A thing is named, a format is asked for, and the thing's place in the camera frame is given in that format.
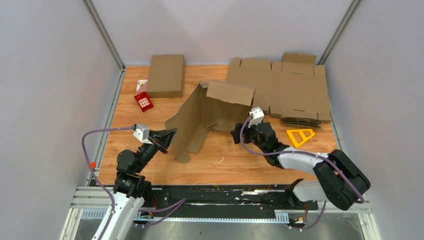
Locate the brown cardboard box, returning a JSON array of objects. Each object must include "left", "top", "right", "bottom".
[
  {"left": 146, "top": 54, "right": 185, "bottom": 99},
  {"left": 165, "top": 80, "right": 255, "bottom": 163}
]

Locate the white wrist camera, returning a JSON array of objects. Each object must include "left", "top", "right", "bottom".
[
  {"left": 248, "top": 106, "right": 265, "bottom": 128},
  {"left": 132, "top": 123, "right": 153, "bottom": 145}
]

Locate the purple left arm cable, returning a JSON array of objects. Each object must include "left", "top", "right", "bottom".
[{"left": 81, "top": 126, "right": 186, "bottom": 240}]

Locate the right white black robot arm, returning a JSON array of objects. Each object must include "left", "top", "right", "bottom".
[{"left": 230, "top": 122, "right": 371, "bottom": 211}]

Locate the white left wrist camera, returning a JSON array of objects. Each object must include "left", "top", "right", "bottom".
[{"left": 132, "top": 123, "right": 153, "bottom": 145}]

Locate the playing card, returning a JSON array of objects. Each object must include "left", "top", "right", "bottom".
[{"left": 136, "top": 79, "right": 148, "bottom": 93}]

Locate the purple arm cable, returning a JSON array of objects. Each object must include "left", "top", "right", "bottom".
[
  {"left": 239, "top": 115, "right": 365, "bottom": 232},
  {"left": 81, "top": 126, "right": 186, "bottom": 240}
]

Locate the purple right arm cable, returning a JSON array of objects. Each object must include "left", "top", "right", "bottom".
[{"left": 239, "top": 115, "right": 365, "bottom": 232}]

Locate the yellow plastic triangle block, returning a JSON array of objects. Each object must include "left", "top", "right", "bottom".
[{"left": 286, "top": 128, "right": 316, "bottom": 148}]

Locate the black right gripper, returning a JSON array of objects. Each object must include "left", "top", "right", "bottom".
[{"left": 230, "top": 120, "right": 267, "bottom": 154}]

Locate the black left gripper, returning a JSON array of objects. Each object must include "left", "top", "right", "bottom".
[{"left": 134, "top": 127, "right": 178, "bottom": 173}]

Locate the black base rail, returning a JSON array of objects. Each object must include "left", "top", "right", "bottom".
[{"left": 137, "top": 184, "right": 319, "bottom": 220}]

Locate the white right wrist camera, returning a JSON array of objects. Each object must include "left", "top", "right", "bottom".
[{"left": 248, "top": 106, "right": 265, "bottom": 128}]

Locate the closed brown cardboard box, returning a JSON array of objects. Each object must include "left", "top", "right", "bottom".
[{"left": 146, "top": 54, "right": 185, "bottom": 99}]

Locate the stack of flat cardboard sheets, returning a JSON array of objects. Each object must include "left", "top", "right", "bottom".
[{"left": 226, "top": 52, "right": 332, "bottom": 123}]

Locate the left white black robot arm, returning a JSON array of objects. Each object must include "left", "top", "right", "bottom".
[{"left": 93, "top": 123, "right": 178, "bottom": 240}]

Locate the red plastic window block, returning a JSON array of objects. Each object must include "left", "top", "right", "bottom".
[{"left": 134, "top": 91, "right": 154, "bottom": 113}]

